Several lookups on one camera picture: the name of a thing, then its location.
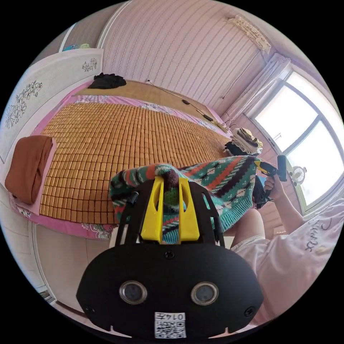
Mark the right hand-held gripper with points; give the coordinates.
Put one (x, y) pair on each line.
(271, 171)

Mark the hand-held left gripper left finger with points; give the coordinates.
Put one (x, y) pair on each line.
(151, 215)

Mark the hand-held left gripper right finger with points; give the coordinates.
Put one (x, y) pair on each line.
(188, 217)

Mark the blue and white patterned sweater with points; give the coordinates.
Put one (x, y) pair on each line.
(228, 177)

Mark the person's right forearm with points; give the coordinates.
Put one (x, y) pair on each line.
(289, 212)

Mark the person's right hand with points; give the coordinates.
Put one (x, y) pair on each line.
(274, 188)

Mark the pile of clothes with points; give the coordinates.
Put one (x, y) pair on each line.
(246, 141)

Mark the small white fan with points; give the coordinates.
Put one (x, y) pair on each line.
(298, 174)

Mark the window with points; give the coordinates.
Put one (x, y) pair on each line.
(298, 134)

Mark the white curtain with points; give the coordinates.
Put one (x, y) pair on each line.
(258, 88)

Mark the bed with woven mat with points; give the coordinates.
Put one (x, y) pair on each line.
(113, 134)

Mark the person's body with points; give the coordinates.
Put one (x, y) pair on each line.
(295, 258)

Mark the brown pillow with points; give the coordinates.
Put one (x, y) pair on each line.
(28, 168)

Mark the black garment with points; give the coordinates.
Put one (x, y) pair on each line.
(107, 80)

